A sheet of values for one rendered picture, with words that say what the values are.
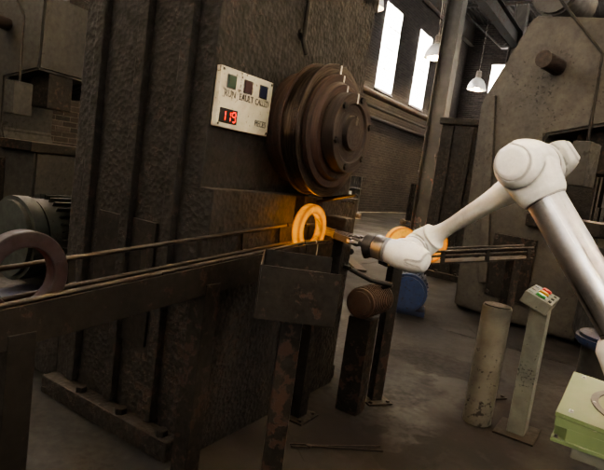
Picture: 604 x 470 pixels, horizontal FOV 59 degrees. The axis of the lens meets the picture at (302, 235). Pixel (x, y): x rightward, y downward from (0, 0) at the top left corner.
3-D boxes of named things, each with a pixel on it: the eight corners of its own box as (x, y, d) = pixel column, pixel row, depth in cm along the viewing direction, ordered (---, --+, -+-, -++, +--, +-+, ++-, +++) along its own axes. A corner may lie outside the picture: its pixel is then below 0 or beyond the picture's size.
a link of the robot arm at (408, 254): (379, 268, 191) (395, 257, 202) (419, 282, 183) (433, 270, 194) (384, 240, 188) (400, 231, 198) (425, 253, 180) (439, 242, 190)
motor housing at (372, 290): (327, 408, 222) (347, 283, 216) (351, 394, 240) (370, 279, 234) (355, 420, 215) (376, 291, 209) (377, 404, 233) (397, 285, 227)
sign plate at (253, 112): (210, 125, 161) (217, 64, 159) (262, 136, 183) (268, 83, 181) (215, 125, 160) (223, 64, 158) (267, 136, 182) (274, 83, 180)
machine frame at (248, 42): (34, 389, 204) (75, -96, 183) (223, 337, 294) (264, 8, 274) (168, 467, 165) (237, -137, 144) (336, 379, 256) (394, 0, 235)
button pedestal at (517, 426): (490, 434, 219) (517, 288, 212) (503, 416, 240) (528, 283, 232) (531, 449, 211) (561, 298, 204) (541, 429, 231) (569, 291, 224)
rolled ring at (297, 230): (329, 205, 204) (322, 204, 206) (302, 204, 189) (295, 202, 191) (322, 253, 206) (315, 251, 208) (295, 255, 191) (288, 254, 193)
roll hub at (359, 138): (315, 169, 180) (327, 84, 177) (353, 174, 204) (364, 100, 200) (329, 171, 177) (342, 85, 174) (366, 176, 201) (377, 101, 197)
